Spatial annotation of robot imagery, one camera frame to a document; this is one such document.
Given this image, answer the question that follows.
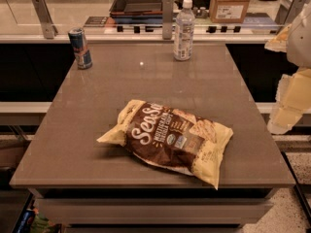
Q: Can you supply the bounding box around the middle metal glass bracket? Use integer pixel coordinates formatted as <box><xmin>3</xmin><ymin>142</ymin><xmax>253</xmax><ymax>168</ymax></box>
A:
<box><xmin>162</xmin><ymin>0</ymin><xmax>174</xmax><ymax>40</ymax></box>

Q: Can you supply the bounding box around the blue redbull can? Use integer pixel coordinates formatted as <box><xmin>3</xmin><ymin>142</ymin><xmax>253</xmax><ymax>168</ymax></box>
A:
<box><xmin>68</xmin><ymin>27</ymin><xmax>92</xmax><ymax>69</ymax></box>

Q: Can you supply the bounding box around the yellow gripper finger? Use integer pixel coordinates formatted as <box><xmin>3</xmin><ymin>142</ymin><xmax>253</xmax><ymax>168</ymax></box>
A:
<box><xmin>267</xmin><ymin>69</ymin><xmax>311</xmax><ymax>135</ymax></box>
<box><xmin>264</xmin><ymin>25</ymin><xmax>291</xmax><ymax>52</ymax></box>

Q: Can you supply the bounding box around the right metal glass bracket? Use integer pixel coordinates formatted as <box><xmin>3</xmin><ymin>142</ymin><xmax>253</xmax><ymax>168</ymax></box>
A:
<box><xmin>275</xmin><ymin>0</ymin><xmax>307</xmax><ymax>30</ymax></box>

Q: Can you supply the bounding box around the blue pepsi can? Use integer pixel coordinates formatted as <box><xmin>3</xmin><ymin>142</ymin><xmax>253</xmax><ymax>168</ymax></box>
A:
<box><xmin>14</xmin><ymin>209</ymin><xmax>35</xmax><ymax>233</ymax></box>

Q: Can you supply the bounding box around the table drawer front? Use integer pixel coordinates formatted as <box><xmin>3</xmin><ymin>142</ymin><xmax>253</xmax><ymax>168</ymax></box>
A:
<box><xmin>35</xmin><ymin>199</ymin><xmax>273</xmax><ymax>225</ymax></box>

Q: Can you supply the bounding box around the clear water bottle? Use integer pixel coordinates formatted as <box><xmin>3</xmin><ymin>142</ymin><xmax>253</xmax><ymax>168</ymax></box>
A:
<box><xmin>173</xmin><ymin>0</ymin><xmax>195</xmax><ymax>61</ymax></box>

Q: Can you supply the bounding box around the left metal glass bracket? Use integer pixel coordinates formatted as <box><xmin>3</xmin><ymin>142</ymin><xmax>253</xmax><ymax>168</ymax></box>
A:
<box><xmin>31</xmin><ymin>0</ymin><xmax>58</xmax><ymax>39</ymax></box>

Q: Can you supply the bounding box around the green snack bag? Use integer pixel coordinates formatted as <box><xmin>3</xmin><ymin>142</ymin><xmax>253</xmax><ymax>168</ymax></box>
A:
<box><xmin>30</xmin><ymin>215</ymin><xmax>59</xmax><ymax>233</ymax></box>

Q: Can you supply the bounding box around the dark open tray box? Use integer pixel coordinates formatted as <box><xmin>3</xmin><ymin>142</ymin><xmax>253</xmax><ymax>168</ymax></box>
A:
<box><xmin>110</xmin><ymin>0</ymin><xmax>162</xmax><ymax>17</ymax></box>

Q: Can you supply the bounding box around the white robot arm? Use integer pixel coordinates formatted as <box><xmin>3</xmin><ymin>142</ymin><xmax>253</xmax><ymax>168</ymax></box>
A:
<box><xmin>264</xmin><ymin>3</ymin><xmax>311</xmax><ymax>134</ymax></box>

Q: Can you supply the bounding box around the brown chip bag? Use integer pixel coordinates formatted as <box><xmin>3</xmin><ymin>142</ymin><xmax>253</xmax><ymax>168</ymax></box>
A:
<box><xmin>97</xmin><ymin>100</ymin><xmax>233</xmax><ymax>187</ymax></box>

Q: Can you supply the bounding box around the cardboard box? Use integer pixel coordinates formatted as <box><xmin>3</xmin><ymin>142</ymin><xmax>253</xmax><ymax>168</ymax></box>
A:
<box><xmin>209</xmin><ymin>0</ymin><xmax>250</xmax><ymax>23</ymax></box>

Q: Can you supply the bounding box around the metal glass bracket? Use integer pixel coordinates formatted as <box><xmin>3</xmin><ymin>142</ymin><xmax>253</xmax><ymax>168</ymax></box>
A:
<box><xmin>31</xmin><ymin>0</ymin><xmax>58</xmax><ymax>39</ymax></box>
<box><xmin>275</xmin><ymin>0</ymin><xmax>307</xmax><ymax>30</ymax></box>
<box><xmin>162</xmin><ymin>0</ymin><xmax>174</xmax><ymax>40</ymax></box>

